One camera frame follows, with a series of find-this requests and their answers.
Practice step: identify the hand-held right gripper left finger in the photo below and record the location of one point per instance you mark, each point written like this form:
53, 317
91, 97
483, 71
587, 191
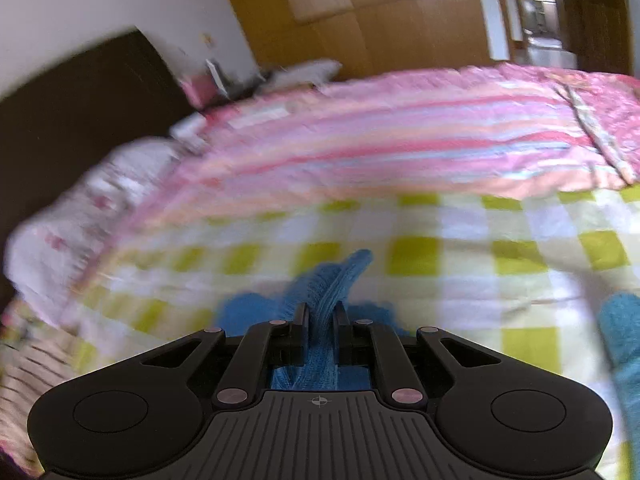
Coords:
301, 332

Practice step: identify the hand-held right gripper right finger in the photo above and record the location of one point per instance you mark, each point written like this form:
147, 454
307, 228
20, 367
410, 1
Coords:
341, 332

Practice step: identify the blue knit sweater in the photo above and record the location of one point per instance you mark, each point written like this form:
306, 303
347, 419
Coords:
325, 290

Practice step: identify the green white checked bed sheet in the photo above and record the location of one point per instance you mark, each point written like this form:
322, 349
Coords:
450, 285

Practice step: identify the pink striped quilt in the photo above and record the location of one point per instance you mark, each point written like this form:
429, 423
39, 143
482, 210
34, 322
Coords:
400, 130

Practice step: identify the white floral pillow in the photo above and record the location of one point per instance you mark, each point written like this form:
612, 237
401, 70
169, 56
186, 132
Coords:
60, 240

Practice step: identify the white grey cloth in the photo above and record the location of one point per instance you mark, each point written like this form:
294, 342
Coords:
305, 72

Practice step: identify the beige striped patterned cloth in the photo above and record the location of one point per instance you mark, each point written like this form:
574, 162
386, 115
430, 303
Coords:
25, 370

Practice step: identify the wooden wardrobe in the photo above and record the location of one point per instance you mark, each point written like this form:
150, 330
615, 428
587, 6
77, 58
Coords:
400, 25

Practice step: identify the dark brown headboard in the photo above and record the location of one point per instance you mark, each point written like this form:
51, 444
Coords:
75, 110

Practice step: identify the dark brown door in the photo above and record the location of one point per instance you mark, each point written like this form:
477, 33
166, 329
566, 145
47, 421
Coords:
595, 15

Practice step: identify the white door frame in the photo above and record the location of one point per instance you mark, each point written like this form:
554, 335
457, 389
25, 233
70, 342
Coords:
497, 10

